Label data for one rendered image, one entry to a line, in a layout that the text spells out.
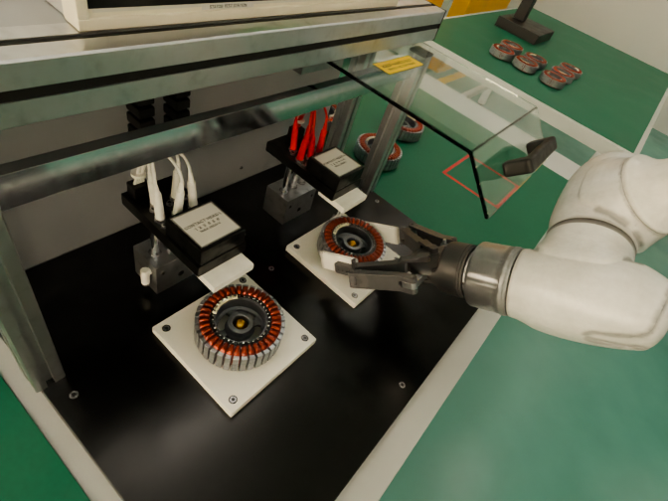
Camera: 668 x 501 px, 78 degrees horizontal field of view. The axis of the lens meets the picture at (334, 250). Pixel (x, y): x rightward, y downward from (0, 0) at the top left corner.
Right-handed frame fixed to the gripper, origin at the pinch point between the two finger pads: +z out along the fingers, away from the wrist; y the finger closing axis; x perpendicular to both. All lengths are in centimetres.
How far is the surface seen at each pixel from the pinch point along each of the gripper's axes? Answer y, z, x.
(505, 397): 70, -5, -96
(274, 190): -3.6, 12.5, 9.5
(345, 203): -1.8, -1.0, 8.3
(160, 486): -41.1, -5.0, -6.8
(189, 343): -29.7, 3.7, -0.4
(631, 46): 508, 22, -17
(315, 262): -6.4, 3.0, -0.8
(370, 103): 55, 33, 13
